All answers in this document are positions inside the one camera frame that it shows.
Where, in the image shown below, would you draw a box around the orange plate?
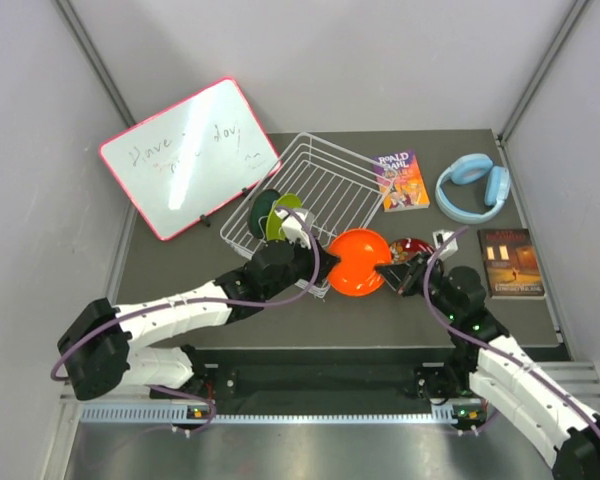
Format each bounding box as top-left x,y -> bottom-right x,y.
327,228 -> 392,297

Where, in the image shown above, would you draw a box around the dark cover paperback book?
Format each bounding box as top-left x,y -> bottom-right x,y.
477,228 -> 546,300

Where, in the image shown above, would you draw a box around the light blue headphones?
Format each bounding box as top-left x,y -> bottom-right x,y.
435,153 -> 512,225

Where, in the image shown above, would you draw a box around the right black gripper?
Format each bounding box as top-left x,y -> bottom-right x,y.
375,251 -> 460,321

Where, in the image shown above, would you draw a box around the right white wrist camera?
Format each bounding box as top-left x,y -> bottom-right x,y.
432,230 -> 459,261

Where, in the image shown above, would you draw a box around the pink framed whiteboard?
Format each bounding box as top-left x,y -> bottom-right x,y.
99,77 -> 281,241

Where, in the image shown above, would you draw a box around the grey slotted cable duct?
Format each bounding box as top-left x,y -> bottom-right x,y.
80,403 -> 485,426

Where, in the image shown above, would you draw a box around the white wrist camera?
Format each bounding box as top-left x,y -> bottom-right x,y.
432,230 -> 459,261
282,208 -> 315,249

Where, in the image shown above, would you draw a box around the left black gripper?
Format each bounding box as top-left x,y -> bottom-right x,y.
264,233 -> 340,301

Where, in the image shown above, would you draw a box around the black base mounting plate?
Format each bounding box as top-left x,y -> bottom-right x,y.
181,347 -> 467,400

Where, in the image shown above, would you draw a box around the Roald Dahl orange book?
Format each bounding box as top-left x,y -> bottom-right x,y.
372,150 -> 430,213

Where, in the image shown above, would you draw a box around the lime green plate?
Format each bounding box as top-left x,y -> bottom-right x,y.
265,193 -> 302,241

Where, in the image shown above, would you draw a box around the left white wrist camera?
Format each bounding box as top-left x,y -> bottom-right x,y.
282,208 -> 315,249

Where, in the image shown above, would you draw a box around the white wire dish rack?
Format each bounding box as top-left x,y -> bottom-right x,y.
219,131 -> 396,300

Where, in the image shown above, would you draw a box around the dark green plate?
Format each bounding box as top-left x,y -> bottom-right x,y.
247,189 -> 281,240

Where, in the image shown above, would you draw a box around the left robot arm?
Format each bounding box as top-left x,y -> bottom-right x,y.
57,240 -> 340,401

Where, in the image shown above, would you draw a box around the red floral plate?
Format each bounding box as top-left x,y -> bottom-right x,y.
389,237 -> 435,264

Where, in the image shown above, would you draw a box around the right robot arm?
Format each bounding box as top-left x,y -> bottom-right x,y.
375,254 -> 600,479

